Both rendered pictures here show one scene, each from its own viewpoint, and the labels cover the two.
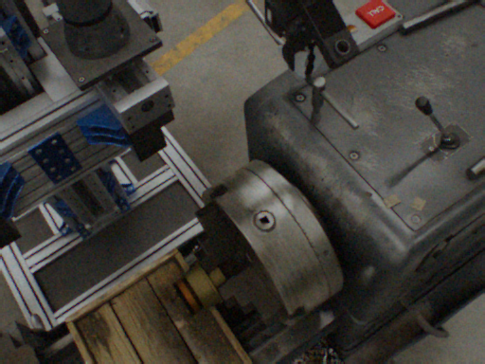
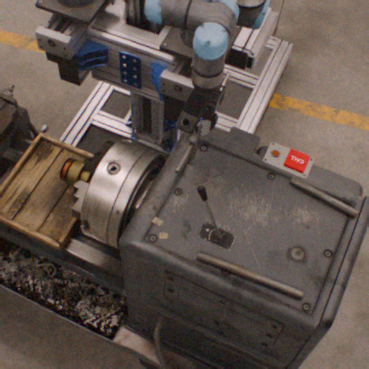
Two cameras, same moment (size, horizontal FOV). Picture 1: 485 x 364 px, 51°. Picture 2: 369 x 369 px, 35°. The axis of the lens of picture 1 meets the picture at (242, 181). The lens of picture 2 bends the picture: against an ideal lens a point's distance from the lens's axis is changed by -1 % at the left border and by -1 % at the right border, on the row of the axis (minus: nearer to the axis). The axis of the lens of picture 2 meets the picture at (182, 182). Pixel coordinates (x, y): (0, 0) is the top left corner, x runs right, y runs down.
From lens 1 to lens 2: 104 cm
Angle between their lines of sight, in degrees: 24
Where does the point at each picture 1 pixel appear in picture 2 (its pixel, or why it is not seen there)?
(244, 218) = (109, 158)
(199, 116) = not seen: hidden behind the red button
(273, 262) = (94, 185)
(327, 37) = (185, 112)
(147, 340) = (50, 179)
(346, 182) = (157, 195)
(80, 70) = (170, 40)
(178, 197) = not seen: hidden behind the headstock
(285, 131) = (177, 152)
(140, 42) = not seen: hidden behind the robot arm
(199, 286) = (73, 169)
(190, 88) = (309, 142)
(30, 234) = (116, 106)
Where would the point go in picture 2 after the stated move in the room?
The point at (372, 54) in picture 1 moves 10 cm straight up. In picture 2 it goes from (262, 173) to (268, 152)
